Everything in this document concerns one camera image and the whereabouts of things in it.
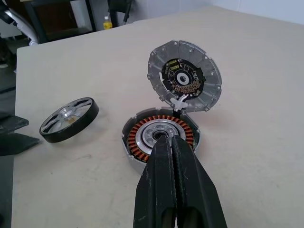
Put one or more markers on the black cabinet frame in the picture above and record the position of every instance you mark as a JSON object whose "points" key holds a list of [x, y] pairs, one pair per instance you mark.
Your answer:
{"points": [[59, 21]]}

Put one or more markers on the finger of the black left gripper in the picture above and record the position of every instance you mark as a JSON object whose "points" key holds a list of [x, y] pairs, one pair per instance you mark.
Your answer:
{"points": [[16, 143], [14, 123]]}

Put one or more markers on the yellow plastic bottle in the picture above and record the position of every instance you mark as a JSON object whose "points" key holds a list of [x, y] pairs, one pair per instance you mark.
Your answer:
{"points": [[107, 23]]}

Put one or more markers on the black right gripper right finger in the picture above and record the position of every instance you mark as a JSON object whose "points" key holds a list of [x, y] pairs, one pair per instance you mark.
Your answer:
{"points": [[197, 190]]}

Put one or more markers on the black spoked rotor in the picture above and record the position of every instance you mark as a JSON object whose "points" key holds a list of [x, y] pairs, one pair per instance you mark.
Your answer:
{"points": [[78, 124]]}

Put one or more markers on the silver motor housing copper windings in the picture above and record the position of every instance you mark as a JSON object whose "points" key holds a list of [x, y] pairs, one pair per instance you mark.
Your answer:
{"points": [[137, 133]]}

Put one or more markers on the white curved pipe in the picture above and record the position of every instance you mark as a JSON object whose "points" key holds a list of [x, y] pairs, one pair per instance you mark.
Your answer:
{"points": [[25, 26]]}

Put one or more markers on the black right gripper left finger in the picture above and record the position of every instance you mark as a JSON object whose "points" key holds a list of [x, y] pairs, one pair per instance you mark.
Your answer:
{"points": [[156, 180]]}

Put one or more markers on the black stand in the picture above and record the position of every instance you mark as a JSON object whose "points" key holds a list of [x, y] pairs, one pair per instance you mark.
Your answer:
{"points": [[118, 10]]}

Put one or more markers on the silver round motor lid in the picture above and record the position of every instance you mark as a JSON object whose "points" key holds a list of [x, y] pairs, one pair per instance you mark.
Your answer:
{"points": [[190, 52]]}

